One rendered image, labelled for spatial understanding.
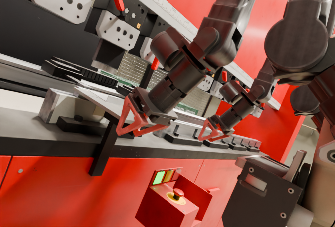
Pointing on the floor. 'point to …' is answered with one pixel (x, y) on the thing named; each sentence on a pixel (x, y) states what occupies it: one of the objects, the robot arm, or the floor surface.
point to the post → (146, 77)
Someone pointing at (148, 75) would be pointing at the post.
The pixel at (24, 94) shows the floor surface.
